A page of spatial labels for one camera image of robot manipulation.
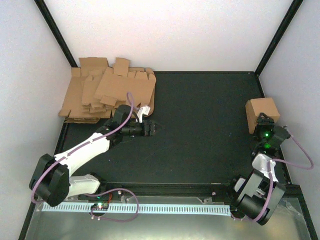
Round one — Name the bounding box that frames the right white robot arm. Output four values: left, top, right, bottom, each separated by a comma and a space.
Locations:
227, 112, 290, 226

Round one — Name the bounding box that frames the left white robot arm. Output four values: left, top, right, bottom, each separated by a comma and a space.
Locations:
29, 104, 156, 207

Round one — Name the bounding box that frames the folded brown cardboard box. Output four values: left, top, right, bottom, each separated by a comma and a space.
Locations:
245, 98, 260, 134

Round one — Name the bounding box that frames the stack of flat cardboard blanks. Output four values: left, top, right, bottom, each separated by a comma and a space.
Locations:
58, 57, 156, 124

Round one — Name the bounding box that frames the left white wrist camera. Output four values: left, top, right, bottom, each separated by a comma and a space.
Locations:
137, 105, 151, 123

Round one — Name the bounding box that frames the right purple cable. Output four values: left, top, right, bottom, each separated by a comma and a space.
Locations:
231, 126, 314, 223

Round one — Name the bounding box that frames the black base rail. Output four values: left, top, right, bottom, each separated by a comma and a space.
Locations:
74, 181, 301, 201

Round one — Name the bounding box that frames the right black frame post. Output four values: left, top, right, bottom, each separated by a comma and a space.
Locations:
254, 0, 304, 77

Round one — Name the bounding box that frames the black frame post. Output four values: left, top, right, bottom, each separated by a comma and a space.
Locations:
34, 0, 78, 68
254, 0, 304, 77

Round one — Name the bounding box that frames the light blue slotted cable duct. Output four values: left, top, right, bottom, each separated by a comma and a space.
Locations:
40, 202, 231, 217

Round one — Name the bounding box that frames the metal base plate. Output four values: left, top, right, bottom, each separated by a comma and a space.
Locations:
21, 197, 317, 240

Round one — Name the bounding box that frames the left black frame post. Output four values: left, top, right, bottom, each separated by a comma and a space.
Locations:
34, 0, 78, 68

